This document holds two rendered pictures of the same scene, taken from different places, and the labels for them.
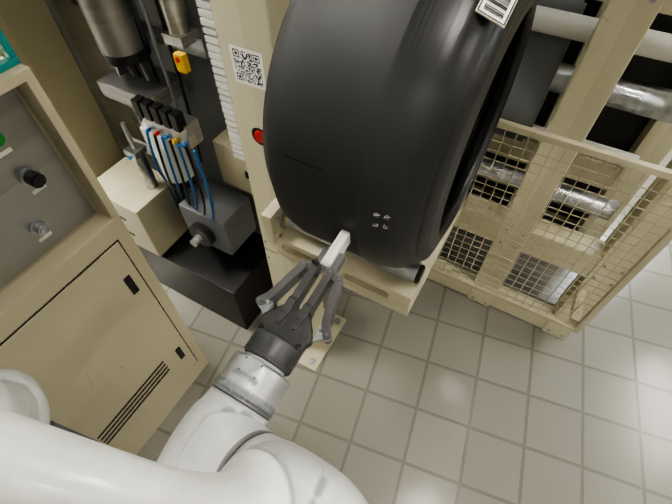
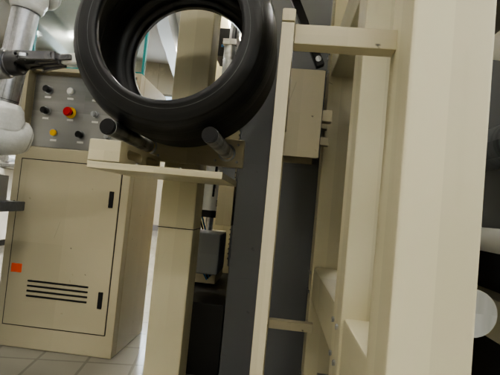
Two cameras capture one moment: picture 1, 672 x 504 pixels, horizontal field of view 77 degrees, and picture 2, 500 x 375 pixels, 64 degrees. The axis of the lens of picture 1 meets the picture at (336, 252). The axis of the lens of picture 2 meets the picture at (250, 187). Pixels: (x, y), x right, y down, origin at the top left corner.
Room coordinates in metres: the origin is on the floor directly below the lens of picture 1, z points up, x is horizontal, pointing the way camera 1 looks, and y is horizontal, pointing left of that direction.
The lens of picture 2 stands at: (0.42, -1.33, 0.72)
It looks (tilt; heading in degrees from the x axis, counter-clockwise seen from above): 3 degrees up; 65
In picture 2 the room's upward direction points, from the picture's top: 5 degrees clockwise
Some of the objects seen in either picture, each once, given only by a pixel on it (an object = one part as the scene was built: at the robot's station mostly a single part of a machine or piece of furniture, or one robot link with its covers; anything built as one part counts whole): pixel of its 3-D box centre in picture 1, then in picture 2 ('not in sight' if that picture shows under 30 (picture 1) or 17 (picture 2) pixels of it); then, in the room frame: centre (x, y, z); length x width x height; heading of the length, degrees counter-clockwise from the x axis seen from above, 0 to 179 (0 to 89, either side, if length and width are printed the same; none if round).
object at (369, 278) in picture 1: (347, 259); (129, 158); (0.59, -0.03, 0.84); 0.36 x 0.09 x 0.06; 61
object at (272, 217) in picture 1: (313, 179); (187, 149); (0.80, 0.06, 0.90); 0.40 x 0.03 x 0.10; 151
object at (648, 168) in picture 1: (480, 218); (272, 238); (0.89, -0.46, 0.65); 0.90 x 0.02 x 0.70; 61
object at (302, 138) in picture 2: not in sight; (298, 119); (1.15, -0.09, 1.05); 0.20 x 0.15 x 0.30; 61
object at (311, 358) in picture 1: (304, 329); not in sight; (0.82, 0.14, 0.01); 0.27 x 0.27 x 0.02; 61
